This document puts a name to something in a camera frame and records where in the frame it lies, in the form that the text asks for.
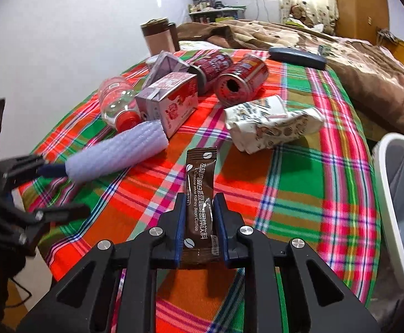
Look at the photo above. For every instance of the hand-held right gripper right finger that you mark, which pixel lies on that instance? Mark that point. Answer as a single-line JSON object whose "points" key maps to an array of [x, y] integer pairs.
{"points": [[222, 230]]}

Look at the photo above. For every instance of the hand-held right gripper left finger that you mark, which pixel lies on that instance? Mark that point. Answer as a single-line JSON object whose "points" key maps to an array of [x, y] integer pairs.
{"points": [[178, 230]]}

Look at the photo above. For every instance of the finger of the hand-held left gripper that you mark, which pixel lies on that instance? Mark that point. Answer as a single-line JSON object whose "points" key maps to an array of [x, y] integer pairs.
{"points": [[59, 212], [28, 170]]}

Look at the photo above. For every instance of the brown coffee sachet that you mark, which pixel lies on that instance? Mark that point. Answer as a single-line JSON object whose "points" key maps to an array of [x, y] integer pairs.
{"points": [[200, 194]]}

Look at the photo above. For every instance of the lilac foam roll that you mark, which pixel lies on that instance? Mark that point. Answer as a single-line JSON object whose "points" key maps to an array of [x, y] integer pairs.
{"points": [[118, 149]]}

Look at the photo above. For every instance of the red drink can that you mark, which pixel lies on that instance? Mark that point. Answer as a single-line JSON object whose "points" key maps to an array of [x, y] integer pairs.
{"points": [[240, 79], [214, 64]]}

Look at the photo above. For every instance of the purple milk carton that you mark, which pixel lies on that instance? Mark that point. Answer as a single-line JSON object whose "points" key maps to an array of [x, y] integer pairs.
{"points": [[167, 66]]}

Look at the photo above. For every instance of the white trash bin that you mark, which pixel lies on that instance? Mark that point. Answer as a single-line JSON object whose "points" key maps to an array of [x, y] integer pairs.
{"points": [[382, 187]]}

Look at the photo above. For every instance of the plaid bed cloth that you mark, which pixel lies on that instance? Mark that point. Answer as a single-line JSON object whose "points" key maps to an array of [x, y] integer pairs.
{"points": [[292, 197]]}

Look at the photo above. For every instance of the clear plastic bottle red cap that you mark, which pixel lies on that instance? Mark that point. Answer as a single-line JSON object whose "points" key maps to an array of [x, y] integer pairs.
{"points": [[115, 100]]}

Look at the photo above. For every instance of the crumpled patterned paper wrapper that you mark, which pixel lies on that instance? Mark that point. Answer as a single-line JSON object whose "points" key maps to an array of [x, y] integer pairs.
{"points": [[267, 125]]}

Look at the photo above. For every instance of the pink milk carton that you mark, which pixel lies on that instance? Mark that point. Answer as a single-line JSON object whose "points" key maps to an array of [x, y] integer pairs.
{"points": [[174, 100]]}

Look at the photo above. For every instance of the brown and cream thermos mug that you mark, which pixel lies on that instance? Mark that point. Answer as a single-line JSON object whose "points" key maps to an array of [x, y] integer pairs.
{"points": [[156, 38]]}

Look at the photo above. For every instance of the white bed sheet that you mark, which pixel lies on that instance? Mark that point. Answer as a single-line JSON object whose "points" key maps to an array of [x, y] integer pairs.
{"points": [[198, 45]]}

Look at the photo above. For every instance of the dark blue glasses case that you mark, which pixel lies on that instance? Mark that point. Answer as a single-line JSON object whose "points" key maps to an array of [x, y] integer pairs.
{"points": [[295, 56]]}

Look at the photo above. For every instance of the small green white box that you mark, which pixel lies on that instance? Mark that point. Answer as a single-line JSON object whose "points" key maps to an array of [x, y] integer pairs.
{"points": [[324, 50]]}

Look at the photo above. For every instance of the brown blanket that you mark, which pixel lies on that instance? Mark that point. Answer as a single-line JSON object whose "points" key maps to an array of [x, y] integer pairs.
{"points": [[361, 76]]}

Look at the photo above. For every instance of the cluttered shelf desk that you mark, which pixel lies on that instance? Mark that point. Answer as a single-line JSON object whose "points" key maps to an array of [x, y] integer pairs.
{"points": [[215, 13]]}

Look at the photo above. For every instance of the brown teddy bear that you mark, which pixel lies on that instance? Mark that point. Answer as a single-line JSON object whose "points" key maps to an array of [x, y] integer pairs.
{"points": [[300, 15]]}

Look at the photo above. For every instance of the wooden wardrobe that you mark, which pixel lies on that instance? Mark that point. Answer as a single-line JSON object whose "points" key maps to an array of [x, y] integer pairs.
{"points": [[357, 3]]}

